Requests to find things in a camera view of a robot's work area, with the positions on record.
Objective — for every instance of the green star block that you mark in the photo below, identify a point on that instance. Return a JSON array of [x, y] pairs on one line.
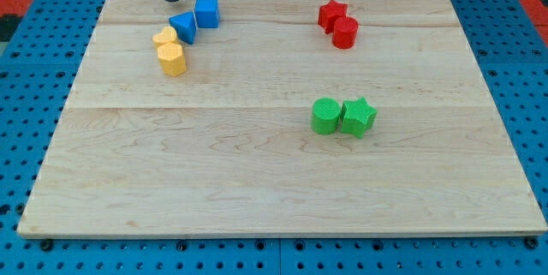
[[357, 116]]

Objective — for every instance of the red star block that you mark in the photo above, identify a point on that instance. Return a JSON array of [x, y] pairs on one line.
[[329, 13]]

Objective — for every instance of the yellow hexagon block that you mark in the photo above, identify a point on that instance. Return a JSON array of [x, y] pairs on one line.
[[172, 60]]

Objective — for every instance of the green cylinder block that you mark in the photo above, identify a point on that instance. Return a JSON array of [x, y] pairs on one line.
[[325, 116]]

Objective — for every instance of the light wooden board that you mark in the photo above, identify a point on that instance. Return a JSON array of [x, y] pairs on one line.
[[226, 150]]

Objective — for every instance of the red cylinder block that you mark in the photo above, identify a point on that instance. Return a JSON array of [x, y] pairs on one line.
[[345, 30]]

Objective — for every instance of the yellow heart block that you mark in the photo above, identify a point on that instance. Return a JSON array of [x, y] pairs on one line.
[[167, 35]]

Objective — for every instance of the blue cube block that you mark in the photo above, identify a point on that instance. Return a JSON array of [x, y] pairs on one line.
[[207, 13]]

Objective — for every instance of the blue triangular prism block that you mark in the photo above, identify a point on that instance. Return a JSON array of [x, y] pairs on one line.
[[185, 27]]

